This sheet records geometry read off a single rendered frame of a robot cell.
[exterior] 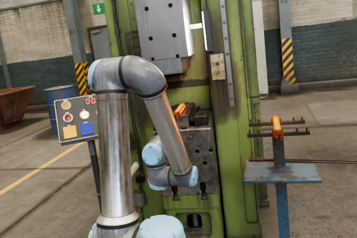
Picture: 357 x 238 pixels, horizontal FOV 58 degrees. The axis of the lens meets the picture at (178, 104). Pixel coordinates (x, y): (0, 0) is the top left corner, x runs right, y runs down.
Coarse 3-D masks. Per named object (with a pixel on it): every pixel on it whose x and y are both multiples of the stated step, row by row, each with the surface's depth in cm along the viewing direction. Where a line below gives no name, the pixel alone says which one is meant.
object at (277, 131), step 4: (276, 116) 193; (276, 120) 185; (276, 124) 177; (276, 128) 170; (280, 128) 169; (276, 132) 159; (280, 132) 159; (276, 136) 164; (280, 136) 164; (276, 140) 161; (280, 140) 156
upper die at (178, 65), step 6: (162, 60) 204; (168, 60) 203; (174, 60) 203; (180, 60) 202; (186, 60) 226; (156, 66) 205; (162, 66) 205; (168, 66) 204; (174, 66) 203; (180, 66) 203; (186, 66) 223; (162, 72) 205; (168, 72) 205; (174, 72) 204; (180, 72) 204
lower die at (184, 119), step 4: (188, 104) 245; (172, 108) 238; (176, 108) 236; (184, 108) 228; (184, 112) 219; (188, 112) 218; (180, 116) 210; (184, 116) 209; (188, 116) 210; (176, 120) 210; (180, 120) 210; (184, 120) 210; (188, 120) 209; (180, 124) 211; (184, 124) 210; (188, 124) 210
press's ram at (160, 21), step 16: (144, 0) 198; (160, 0) 196; (176, 0) 195; (144, 16) 200; (160, 16) 198; (176, 16) 197; (144, 32) 202; (160, 32) 200; (176, 32) 199; (192, 32) 233; (144, 48) 204; (160, 48) 202; (176, 48) 201; (192, 48) 224
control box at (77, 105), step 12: (84, 96) 207; (60, 108) 202; (72, 108) 203; (84, 108) 204; (96, 108) 206; (60, 120) 199; (72, 120) 200; (84, 120) 202; (96, 120) 203; (60, 132) 196; (96, 132) 200
